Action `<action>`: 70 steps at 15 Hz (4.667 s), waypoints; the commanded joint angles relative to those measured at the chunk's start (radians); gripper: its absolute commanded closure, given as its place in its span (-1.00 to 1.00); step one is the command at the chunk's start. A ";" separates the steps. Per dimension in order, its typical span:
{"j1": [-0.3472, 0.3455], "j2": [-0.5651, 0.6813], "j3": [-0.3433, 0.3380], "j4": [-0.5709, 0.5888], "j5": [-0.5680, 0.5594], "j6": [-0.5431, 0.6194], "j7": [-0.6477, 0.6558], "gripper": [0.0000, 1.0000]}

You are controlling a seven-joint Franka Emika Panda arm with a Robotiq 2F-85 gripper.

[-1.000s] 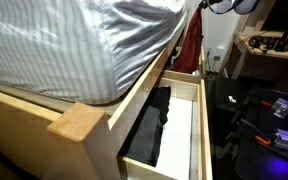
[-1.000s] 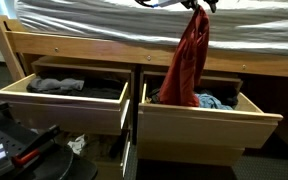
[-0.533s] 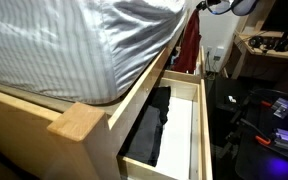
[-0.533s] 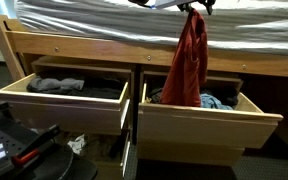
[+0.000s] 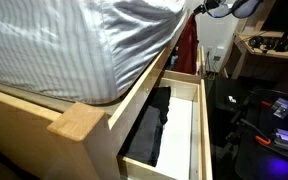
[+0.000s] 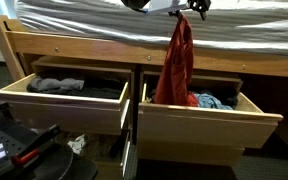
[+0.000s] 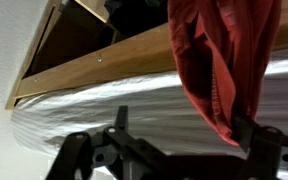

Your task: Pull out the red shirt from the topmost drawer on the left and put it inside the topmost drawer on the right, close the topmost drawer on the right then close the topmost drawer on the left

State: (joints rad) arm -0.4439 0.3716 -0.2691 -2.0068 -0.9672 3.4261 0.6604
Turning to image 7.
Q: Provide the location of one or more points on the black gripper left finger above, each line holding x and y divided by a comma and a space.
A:
81, 153

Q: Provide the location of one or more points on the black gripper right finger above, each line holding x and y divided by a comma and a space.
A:
262, 144

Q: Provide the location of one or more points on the red shirt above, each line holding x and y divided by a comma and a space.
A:
221, 50

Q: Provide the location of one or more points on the black clothing in drawer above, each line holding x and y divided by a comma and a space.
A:
131, 17

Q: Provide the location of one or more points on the grey striped mattress sheet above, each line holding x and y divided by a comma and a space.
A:
158, 111

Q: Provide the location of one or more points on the wooden bed frame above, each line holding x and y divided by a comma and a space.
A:
146, 53

